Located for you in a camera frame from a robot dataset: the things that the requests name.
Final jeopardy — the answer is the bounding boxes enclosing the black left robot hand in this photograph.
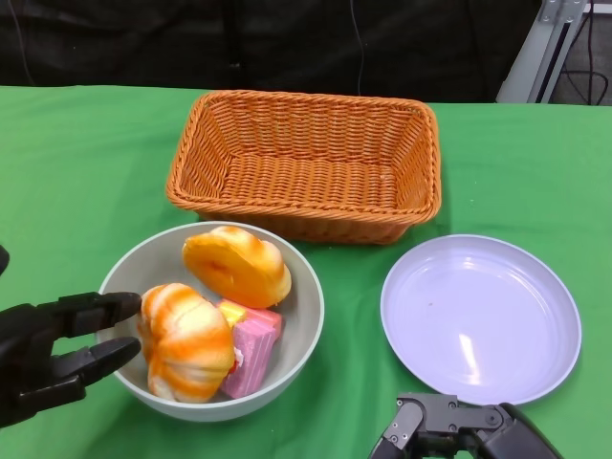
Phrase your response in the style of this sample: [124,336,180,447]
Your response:
[0,246,143,429]

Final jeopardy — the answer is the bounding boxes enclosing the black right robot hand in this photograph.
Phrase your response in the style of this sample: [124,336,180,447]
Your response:
[365,392,565,459]

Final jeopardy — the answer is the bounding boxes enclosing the orange white striped bread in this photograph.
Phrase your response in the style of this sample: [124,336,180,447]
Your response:
[137,282,236,403]

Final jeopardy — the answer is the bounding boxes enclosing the golden orange ring bread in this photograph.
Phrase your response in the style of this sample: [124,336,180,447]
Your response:
[182,225,293,310]

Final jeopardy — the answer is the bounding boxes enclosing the grey-green bowl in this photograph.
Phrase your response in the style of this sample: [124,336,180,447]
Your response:
[97,222,325,423]

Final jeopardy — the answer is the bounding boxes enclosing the lavender round plate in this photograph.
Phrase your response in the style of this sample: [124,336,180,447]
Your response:
[381,233,583,405]

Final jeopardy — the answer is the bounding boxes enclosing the yellow cake slice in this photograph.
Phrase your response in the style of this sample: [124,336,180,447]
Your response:
[217,299,250,331]

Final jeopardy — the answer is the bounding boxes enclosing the pink cake slice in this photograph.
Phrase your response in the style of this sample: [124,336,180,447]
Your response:
[218,318,279,401]

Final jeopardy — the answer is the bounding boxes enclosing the orange wicker basket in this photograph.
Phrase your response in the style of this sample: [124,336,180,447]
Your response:
[164,90,444,246]

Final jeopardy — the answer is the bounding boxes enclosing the green tablecloth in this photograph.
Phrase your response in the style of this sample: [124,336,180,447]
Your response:
[0,84,612,459]

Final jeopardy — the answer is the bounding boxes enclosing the black backdrop curtain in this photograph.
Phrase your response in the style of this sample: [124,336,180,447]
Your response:
[0,0,546,104]

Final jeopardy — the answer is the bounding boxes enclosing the grey aluminium frame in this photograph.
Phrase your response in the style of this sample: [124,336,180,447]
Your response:
[496,0,594,104]

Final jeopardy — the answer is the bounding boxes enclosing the black looped floor cables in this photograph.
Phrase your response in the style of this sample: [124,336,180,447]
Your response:
[561,13,612,104]

